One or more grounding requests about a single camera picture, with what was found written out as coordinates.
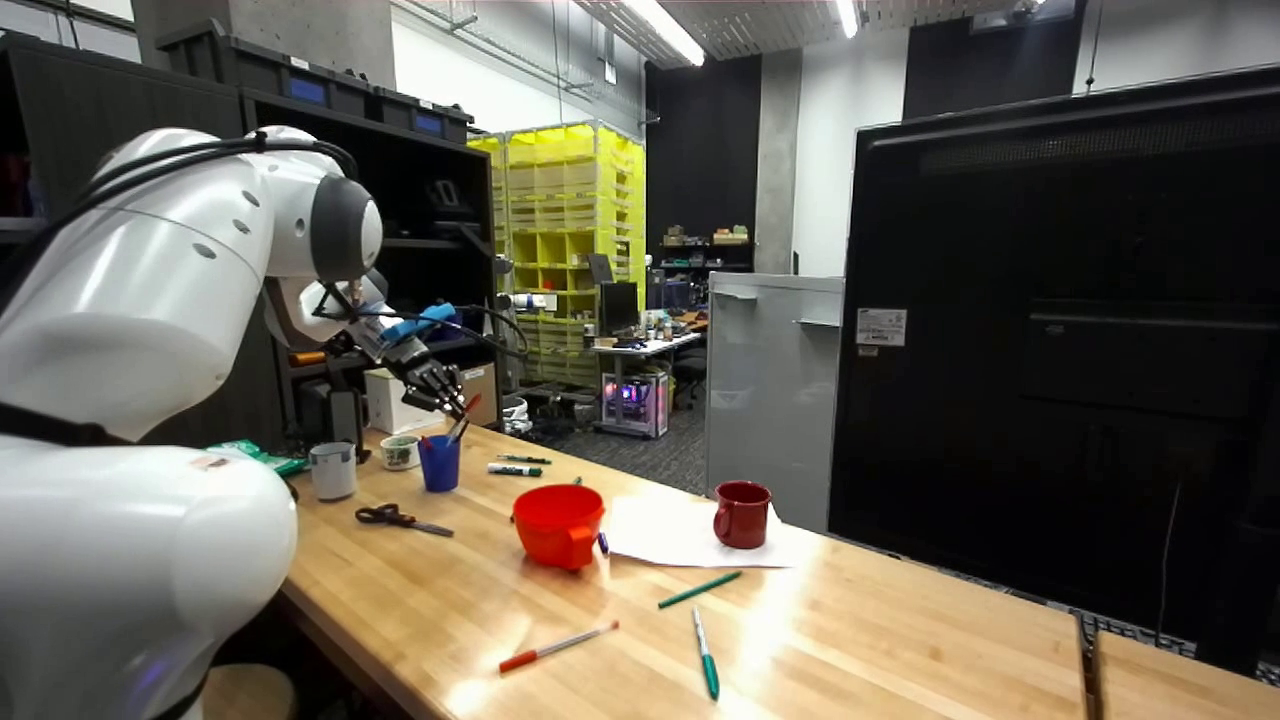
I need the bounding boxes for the yellow shelving rack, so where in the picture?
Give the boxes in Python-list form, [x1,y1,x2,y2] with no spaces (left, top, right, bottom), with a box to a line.
[471,119,650,390]

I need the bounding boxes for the orange plastic cup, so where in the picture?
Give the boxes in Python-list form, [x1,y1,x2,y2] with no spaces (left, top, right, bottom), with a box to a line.
[511,485,605,573]

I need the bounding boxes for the white paper sheet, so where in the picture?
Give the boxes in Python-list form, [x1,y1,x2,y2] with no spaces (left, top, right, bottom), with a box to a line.
[599,497,807,570]

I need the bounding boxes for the large black panel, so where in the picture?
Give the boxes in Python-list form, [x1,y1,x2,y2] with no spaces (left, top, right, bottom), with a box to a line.
[827,70,1280,667]

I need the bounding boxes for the orange capped white pen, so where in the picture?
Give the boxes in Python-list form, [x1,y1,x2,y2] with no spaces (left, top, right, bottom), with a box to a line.
[498,622,622,675]

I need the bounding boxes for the blue plastic cup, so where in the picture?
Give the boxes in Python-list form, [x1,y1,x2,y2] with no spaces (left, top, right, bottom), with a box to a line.
[418,437,461,491]

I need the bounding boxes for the small white bowl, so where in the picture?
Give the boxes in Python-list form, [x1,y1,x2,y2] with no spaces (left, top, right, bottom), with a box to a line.
[380,437,418,471]

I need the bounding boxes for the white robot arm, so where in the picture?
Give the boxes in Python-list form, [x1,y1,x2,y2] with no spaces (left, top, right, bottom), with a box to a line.
[0,125,463,720]

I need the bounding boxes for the slim green pen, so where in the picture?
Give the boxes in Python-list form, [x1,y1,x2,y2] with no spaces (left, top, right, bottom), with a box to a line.
[655,573,746,613]

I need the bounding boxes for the white box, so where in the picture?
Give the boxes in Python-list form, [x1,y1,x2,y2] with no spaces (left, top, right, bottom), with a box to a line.
[363,368,440,434]

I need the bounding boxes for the white grey cup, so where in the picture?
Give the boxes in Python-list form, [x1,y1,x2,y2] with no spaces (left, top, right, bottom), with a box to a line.
[308,441,355,503]

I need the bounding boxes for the black marker on table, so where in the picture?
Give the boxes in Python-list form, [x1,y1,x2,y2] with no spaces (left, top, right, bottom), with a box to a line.
[487,463,543,480]

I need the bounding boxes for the green capped white pen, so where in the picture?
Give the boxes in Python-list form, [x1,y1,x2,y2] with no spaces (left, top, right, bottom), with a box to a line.
[694,607,719,701]

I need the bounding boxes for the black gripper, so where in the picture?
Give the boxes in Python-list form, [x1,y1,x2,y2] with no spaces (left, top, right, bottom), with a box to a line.
[349,317,469,418]

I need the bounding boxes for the dark red mug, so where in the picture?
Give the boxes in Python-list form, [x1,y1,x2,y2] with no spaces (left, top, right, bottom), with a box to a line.
[712,480,774,549]

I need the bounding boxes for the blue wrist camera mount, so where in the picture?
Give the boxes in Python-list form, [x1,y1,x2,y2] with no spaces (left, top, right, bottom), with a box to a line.
[380,301,461,343]

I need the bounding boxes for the black handled scissors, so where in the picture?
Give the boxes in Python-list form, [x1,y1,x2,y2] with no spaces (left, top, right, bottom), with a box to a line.
[355,503,458,535]

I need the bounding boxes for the grey cabinet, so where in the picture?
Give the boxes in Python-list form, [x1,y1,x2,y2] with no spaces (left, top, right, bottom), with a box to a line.
[705,272,844,533]

